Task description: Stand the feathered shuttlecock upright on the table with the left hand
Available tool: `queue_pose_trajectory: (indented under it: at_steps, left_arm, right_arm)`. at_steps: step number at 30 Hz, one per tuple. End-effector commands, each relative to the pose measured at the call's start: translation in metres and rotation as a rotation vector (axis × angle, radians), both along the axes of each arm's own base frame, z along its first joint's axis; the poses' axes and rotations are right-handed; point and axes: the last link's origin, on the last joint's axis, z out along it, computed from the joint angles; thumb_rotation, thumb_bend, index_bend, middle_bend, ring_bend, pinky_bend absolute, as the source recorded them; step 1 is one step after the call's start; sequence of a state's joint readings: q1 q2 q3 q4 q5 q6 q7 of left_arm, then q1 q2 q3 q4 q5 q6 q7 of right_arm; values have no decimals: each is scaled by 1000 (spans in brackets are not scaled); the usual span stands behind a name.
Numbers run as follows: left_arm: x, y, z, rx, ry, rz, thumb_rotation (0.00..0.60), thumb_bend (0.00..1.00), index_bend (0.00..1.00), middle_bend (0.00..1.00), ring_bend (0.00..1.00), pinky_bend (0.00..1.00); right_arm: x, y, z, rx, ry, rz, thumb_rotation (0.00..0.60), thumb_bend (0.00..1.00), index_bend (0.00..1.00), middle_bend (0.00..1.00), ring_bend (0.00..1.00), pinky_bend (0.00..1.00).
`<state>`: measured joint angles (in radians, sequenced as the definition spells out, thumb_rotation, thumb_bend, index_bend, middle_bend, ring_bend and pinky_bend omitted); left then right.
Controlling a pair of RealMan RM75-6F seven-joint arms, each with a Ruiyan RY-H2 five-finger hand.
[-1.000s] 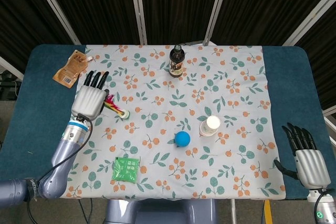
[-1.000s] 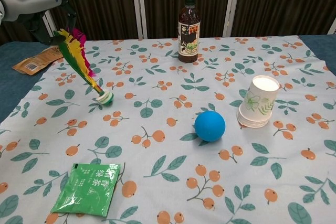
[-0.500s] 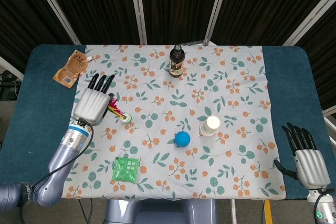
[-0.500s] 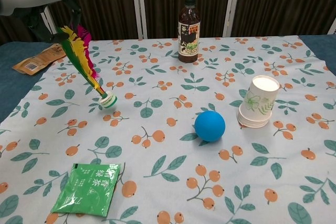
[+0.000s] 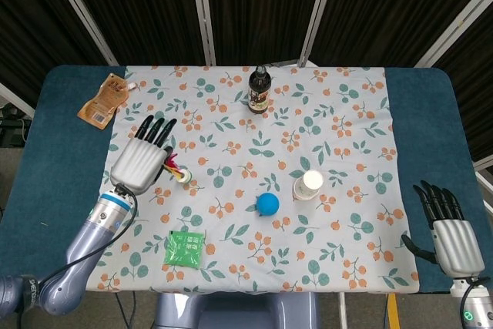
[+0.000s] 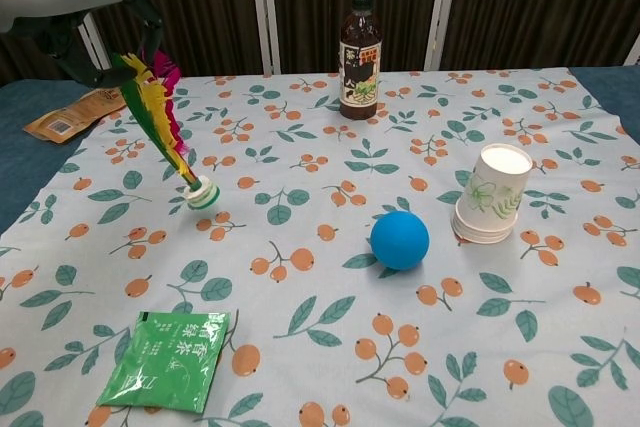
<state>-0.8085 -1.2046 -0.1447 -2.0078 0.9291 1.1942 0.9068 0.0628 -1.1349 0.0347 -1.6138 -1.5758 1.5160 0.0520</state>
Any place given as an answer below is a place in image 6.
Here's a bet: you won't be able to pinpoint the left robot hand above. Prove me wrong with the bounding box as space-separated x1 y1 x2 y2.
0 0 184 90

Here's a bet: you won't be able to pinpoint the colourful feather shuttlecock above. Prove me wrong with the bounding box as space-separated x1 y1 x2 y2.
110 49 221 211

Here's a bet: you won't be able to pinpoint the floral tablecloth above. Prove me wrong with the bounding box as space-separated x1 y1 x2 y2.
0 66 640 427

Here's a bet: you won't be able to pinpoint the orange snack pouch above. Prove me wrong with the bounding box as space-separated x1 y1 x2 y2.
22 87 129 145

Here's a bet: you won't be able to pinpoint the folding screen partition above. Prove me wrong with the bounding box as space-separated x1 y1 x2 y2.
0 0 640 88

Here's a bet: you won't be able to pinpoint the dark tea bottle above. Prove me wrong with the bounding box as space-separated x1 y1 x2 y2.
338 0 384 122

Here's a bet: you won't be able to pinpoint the green tea packet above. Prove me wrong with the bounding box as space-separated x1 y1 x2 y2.
95 310 233 413

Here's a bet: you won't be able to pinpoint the blue ball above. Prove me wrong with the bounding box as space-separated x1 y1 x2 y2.
370 211 431 272

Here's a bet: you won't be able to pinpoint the stacked white paper cups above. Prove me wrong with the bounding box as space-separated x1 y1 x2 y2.
451 143 534 246

